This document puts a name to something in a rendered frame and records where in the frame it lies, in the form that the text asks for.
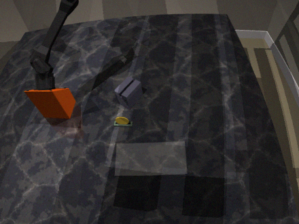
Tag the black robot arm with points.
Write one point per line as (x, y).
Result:
(40, 57)

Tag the gold coin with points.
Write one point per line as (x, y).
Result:
(122, 120)

